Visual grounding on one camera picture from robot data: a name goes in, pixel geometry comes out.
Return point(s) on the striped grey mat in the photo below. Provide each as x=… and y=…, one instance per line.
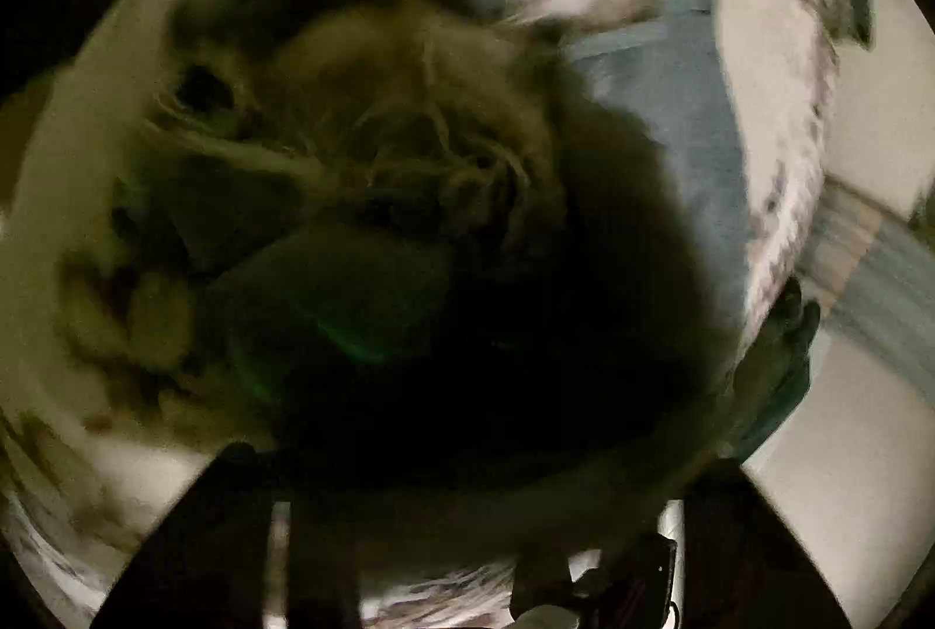
x=854, y=263

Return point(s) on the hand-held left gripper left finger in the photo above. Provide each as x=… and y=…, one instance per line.
x=321, y=548

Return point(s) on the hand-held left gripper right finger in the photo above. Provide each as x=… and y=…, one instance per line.
x=555, y=570

